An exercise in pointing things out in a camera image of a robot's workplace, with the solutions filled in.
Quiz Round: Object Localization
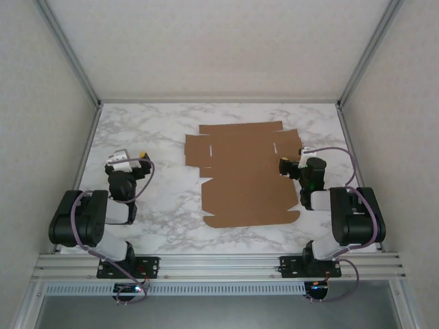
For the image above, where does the brown cardboard box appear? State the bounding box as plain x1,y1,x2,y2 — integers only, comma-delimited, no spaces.
184,121,302,229

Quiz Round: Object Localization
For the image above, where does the left controller board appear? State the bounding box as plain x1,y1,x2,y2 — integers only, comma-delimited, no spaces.
112,282,145,295

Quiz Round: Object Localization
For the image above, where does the controller board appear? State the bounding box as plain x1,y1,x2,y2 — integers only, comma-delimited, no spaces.
310,280,330,295
112,282,145,295

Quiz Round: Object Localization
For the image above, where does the right controller board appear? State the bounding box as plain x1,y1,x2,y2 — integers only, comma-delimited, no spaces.
310,280,330,295

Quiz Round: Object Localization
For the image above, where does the grey lower panel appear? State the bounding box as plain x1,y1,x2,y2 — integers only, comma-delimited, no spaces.
34,295,402,329

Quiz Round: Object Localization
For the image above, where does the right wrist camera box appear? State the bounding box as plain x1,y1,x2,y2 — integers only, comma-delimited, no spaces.
297,146,312,169

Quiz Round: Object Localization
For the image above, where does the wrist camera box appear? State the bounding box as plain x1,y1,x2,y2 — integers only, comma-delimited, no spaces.
297,146,312,169
105,148,139,173

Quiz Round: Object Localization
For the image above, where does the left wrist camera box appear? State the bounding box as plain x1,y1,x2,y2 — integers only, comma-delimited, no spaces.
105,148,139,173

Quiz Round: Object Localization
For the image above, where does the left aluminium side rail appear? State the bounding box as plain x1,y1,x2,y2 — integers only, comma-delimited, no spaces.
51,102,104,255

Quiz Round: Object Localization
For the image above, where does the aluminium side rail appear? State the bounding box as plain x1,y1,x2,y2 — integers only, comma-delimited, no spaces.
337,104,384,254
51,102,104,255

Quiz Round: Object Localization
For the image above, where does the right aluminium side rail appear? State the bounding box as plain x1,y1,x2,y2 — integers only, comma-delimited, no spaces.
337,104,384,254

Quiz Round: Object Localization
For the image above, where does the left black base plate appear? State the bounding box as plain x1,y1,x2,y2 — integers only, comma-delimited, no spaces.
96,256,161,279

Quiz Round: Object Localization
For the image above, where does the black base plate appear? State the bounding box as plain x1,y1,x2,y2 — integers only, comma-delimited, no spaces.
279,255,343,278
96,256,161,279

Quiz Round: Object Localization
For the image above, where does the aluminium rear frame bar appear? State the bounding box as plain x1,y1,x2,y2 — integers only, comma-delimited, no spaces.
98,99,341,105

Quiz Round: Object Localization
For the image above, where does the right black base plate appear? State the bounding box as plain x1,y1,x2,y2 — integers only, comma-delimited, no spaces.
279,255,343,278

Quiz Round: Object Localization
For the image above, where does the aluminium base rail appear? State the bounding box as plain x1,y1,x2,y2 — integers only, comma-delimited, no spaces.
32,252,407,282

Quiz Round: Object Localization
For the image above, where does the left aluminium frame post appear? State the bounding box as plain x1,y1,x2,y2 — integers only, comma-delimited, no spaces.
34,0,103,107

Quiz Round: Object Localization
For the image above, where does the aluminium frame post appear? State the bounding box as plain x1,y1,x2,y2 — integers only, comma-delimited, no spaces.
34,0,103,107
337,0,406,107

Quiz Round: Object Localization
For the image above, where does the slotted grey cable duct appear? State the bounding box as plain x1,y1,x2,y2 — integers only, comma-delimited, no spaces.
44,282,306,295

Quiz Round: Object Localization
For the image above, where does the right aluminium frame post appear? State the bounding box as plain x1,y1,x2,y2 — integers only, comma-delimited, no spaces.
337,0,406,107

